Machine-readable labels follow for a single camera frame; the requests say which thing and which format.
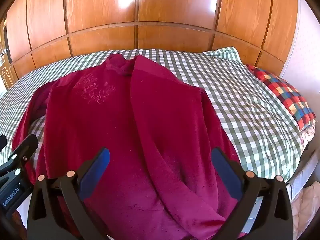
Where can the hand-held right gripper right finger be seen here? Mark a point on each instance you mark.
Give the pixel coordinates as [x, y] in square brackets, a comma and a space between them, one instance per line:
[226, 172]

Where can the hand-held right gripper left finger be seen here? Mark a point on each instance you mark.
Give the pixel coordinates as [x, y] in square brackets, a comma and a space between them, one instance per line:
[96, 172]

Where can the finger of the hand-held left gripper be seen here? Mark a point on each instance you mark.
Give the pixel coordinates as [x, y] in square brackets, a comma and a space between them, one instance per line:
[2, 142]
[25, 150]

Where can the dark red sweater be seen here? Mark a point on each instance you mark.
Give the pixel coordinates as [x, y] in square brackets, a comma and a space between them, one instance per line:
[125, 130]

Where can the green checked bed sheet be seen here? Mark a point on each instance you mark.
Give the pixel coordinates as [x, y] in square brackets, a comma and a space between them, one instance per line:
[237, 105]

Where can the wooden door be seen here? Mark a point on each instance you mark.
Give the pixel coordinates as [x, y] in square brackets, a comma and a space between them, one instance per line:
[6, 72]

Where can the grey bed base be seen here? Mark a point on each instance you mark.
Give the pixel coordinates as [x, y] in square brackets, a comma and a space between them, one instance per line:
[300, 172]

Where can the pink quilted blanket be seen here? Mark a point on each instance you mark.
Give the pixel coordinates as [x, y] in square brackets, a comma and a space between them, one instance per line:
[302, 205]

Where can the floral bedding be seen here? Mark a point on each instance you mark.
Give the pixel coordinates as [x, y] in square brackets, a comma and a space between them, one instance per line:
[306, 135]

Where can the multicolour checked pillow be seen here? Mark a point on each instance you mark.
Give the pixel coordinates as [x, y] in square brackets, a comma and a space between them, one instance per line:
[282, 92]

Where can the wooden wardrobe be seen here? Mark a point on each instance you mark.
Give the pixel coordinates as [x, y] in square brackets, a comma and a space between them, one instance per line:
[160, 17]

